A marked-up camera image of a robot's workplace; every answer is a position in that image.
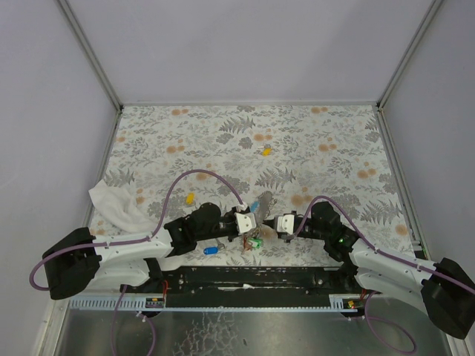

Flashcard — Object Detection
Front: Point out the grey keyring holder strap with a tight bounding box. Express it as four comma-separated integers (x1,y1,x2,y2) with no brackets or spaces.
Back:
240,191,279,253

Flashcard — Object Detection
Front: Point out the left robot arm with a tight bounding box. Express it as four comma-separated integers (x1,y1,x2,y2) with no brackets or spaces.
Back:
42,202,255,300

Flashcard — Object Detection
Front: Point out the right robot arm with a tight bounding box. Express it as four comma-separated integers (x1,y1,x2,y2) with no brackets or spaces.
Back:
263,196,474,340

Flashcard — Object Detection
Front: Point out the blue tag key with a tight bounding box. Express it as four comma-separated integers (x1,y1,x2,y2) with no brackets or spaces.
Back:
203,240,226,255

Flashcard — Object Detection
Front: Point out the yellow tag key near left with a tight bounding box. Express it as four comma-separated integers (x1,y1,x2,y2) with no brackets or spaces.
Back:
186,193,194,205

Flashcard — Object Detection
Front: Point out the yellow tag key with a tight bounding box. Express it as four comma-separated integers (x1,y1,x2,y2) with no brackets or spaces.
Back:
258,145,272,156
186,193,194,205

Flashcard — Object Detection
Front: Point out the floral table mat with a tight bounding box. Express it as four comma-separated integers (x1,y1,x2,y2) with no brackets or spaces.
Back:
103,105,415,255

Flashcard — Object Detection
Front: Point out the yellow tag key far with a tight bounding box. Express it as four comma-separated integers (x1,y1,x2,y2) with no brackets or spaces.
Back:
258,145,272,156

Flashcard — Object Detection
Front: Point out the white cloth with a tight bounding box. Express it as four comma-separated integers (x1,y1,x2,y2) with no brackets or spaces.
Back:
88,178,183,272

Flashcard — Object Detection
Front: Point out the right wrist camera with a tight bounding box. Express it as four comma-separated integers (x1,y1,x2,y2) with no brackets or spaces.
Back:
274,214,295,235

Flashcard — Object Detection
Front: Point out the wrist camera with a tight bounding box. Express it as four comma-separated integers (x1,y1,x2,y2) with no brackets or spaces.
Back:
235,212,257,235
274,214,295,235

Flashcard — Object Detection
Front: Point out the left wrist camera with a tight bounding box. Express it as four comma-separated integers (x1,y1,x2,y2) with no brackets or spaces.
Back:
235,212,257,235

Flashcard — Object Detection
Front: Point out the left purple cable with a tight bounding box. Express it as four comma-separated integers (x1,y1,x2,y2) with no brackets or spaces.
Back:
29,169,249,292

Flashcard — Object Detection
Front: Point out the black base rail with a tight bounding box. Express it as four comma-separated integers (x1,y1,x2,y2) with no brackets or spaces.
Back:
121,266,363,309

